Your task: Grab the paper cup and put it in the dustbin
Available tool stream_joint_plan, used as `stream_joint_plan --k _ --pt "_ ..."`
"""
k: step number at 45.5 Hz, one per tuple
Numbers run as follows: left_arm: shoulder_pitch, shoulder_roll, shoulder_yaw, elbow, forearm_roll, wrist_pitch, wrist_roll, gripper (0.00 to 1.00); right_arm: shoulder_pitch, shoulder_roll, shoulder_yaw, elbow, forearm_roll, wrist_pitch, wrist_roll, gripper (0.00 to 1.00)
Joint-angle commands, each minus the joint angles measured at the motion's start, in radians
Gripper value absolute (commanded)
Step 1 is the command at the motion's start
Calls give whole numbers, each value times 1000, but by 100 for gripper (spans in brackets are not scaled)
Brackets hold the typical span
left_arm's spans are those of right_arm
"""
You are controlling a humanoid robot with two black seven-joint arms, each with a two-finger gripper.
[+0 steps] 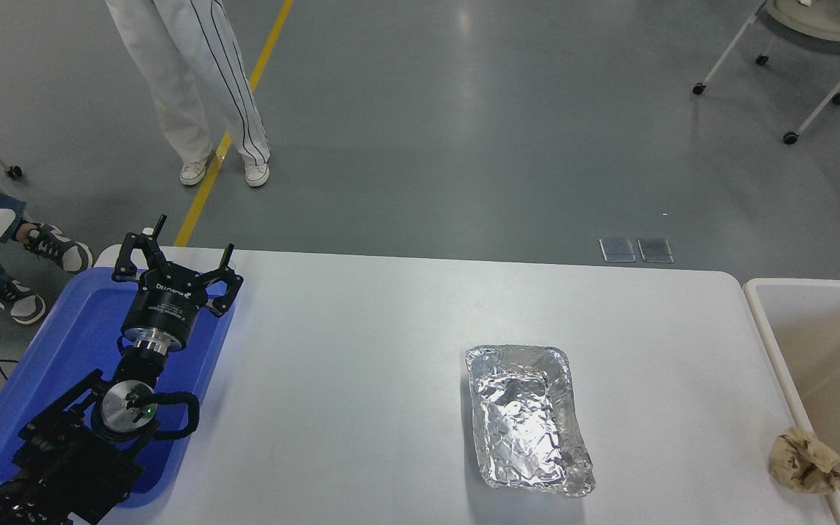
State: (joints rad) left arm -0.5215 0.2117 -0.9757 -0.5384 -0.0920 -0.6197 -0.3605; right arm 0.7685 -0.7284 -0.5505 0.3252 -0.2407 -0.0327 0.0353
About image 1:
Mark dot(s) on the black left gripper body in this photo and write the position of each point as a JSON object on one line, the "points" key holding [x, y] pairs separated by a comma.
{"points": [[165, 306]]}

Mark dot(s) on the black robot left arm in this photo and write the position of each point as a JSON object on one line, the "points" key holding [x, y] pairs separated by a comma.
{"points": [[70, 452]]}

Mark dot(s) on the seated person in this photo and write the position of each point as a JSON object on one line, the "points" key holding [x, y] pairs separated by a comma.
{"points": [[55, 248]]}

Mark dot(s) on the blue plastic tray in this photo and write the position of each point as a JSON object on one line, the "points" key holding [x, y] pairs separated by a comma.
{"points": [[77, 328]]}

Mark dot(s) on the standing person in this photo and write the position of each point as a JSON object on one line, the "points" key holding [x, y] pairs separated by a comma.
{"points": [[172, 73]]}

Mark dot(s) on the silver foil tray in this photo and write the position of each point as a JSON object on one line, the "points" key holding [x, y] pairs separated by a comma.
{"points": [[526, 423]]}

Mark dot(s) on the metal floor plate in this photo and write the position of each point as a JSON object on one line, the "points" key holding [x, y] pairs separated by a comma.
{"points": [[655, 250], [617, 250]]}

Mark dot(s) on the crumpled tan paper ball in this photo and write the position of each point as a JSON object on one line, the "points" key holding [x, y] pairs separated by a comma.
{"points": [[803, 459]]}

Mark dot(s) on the large pale bin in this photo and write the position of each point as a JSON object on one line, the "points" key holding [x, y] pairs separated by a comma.
{"points": [[835, 364]]}

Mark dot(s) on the white wheeled chair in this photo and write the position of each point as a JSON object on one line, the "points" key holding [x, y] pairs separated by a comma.
{"points": [[821, 22]]}

